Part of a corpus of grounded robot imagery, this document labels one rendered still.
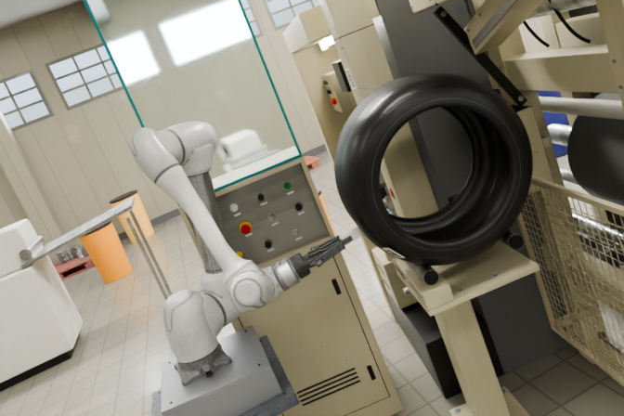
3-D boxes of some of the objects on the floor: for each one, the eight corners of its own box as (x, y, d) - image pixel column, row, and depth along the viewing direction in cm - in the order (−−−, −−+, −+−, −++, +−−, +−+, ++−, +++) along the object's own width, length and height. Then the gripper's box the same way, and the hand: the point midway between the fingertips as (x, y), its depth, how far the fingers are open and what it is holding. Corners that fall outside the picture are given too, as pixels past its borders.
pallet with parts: (102, 253, 850) (94, 235, 843) (97, 265, 779) (88, 246, 772) (34, 282, 828) (25, 265, 822) (23, 298, 757) (13, 279, 751)
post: (469, 415, 230) (240, -209, 176) (498, 403, 230) (279, -223, 177) (483, 435, 217) (240, -231, 163) (513, 422, 218) (280, -247, 164)
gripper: (290, 266, 160) (359, 226, 161) (287, 252, 173) (351, 214, 173) (302, 286, 162) (370, 246, 162) (298, 271, 175) (362, 234, 175)
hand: (351, 236), depth 168 cm, fingers closed
